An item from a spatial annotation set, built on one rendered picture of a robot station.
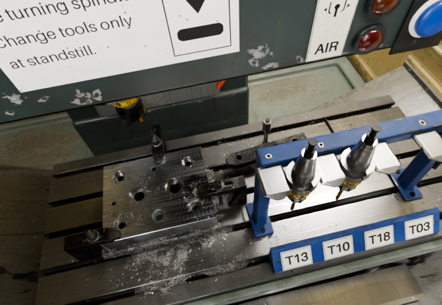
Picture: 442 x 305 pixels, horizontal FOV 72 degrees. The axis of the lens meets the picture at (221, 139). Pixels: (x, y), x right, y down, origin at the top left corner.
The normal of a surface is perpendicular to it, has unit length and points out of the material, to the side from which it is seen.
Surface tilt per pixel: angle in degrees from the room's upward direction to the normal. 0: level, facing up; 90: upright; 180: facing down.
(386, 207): 0
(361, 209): 0
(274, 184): 0
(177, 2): 90
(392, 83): 24
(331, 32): 90
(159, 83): 90
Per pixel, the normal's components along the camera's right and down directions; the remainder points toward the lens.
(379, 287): 0.07, -0.61
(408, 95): -0.45, -0.45
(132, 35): 0.22, 0.78
